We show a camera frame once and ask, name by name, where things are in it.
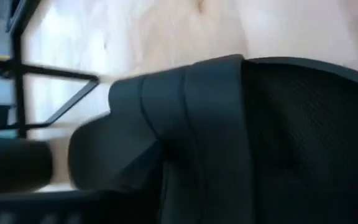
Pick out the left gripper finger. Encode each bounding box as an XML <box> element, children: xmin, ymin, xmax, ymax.
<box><xmin>0</xmin><ymin>189</ymin><xmax>164</xmax><ymax>224</ymax></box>

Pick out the black rubber slide sandal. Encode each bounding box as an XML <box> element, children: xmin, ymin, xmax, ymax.
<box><xmin>68</xmin><ymin>54</ymin><xmax>358</xmax><ymax>224</ymax></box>

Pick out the wooden shelf with black frame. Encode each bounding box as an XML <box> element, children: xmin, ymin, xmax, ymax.
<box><xmin>0</xmin><ymin>30</ymin><xmax>101</xmax><ymax>139</ymax></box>

